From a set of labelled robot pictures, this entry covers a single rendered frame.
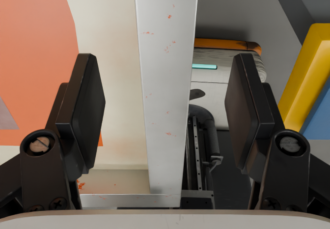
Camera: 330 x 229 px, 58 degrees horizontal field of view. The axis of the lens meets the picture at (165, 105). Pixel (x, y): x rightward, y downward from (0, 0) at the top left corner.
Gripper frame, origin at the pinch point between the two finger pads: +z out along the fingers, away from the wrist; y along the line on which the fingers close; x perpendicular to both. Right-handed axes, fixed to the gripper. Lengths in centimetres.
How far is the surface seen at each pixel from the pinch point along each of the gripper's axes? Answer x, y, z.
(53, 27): -3.7, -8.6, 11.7
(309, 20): -9.9, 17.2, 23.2
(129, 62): -7.1, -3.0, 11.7
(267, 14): -58, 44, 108
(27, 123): -15.5, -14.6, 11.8
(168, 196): -25.4, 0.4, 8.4
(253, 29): -65, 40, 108
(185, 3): 0.2, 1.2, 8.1
